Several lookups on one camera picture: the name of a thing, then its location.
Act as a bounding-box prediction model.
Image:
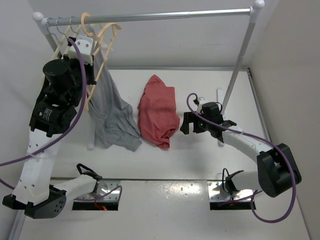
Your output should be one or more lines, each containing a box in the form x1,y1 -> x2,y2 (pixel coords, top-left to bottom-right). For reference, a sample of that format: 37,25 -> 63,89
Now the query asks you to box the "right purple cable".
186,92 -> 297,223

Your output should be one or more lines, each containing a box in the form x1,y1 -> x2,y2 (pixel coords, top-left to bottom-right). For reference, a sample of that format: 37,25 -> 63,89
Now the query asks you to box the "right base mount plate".
207,180 -> 254,203

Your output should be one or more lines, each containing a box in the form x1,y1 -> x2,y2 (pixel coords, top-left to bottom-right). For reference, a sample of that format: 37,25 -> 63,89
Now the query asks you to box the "grey t shirt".
88,50 -> 142,152

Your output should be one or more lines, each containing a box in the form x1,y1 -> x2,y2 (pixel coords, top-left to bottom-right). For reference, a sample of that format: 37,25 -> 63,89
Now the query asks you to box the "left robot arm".
2,56 -> 102,219

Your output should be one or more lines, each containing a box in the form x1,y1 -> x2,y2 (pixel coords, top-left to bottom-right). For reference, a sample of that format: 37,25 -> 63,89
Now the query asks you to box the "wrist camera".
193,97 -> 209,114
67,35 -> 94,66

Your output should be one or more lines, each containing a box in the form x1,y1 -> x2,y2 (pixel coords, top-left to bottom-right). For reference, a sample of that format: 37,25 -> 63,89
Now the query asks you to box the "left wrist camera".
67,35 -> 94,66

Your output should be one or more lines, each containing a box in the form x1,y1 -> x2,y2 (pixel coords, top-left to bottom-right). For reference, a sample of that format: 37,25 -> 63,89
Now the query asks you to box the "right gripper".
180,111 -> 212,135

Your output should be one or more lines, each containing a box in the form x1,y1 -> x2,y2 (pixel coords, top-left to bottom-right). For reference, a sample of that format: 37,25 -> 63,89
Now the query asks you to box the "cream hanger with grey shirt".
69,23 -> 104,56

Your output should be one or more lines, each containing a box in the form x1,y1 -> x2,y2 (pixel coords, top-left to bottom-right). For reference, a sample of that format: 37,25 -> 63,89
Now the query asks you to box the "red t shirt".
137,74 -> 180,150

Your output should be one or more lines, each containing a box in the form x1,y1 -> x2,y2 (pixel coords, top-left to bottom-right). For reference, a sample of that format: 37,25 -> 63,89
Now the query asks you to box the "cream hanger outer left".
39,17 -> 76,86

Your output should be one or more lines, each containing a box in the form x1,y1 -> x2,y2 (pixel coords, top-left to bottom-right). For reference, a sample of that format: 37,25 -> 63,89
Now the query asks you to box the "beige plastic hanger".
80,12 -> 123,113

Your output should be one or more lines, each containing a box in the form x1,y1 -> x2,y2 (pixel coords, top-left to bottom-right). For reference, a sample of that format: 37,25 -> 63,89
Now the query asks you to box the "white clothes rack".
32,0 -> 265,109

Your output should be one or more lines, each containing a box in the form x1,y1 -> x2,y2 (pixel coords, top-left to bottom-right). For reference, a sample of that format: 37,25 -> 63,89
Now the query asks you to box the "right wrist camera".
193,97 -> 209,114

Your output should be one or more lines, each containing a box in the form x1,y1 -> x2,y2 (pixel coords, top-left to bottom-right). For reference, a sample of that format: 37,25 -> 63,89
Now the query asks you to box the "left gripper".
62,50 -> 96,108

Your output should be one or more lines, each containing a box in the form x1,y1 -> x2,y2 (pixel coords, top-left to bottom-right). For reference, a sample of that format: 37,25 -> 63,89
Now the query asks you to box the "base mount plate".
75,180 -> 123,203
207,180 -> 254,203

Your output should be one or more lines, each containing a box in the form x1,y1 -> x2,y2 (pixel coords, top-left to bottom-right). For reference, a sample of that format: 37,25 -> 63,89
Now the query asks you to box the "purple cable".
186,92 -> 297,223
0,37 -> 123,201

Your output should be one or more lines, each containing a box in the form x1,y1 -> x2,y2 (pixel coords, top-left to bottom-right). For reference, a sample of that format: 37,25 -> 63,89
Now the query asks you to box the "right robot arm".
180,102 -> 302,198

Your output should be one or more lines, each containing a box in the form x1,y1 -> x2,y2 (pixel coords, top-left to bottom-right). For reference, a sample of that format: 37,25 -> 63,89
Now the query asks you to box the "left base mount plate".
75,180 -> 123,203

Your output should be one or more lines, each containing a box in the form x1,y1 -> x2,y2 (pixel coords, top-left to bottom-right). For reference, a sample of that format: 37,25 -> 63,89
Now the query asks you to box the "white cloth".
100,41 -> 114,54

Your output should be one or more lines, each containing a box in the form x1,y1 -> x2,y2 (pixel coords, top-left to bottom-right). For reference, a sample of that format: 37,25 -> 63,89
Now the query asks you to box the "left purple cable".
0,37 -> 123,201

